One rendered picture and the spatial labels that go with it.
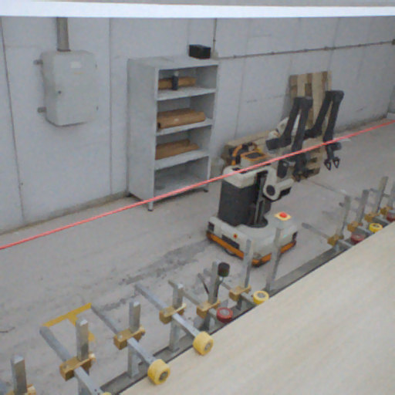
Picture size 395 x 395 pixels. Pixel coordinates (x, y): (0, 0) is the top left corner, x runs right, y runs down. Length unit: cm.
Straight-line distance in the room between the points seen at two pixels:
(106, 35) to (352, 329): 340
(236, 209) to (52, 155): 185
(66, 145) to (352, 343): 328
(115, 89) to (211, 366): 332
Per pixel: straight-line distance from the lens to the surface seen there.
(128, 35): 477
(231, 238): 426
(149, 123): 465
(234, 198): 413
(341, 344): 233
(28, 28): 427
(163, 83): 486
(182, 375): 203
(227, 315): 231
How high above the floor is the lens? 241
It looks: 27 degrees down
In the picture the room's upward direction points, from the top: 5 degrees clockwise
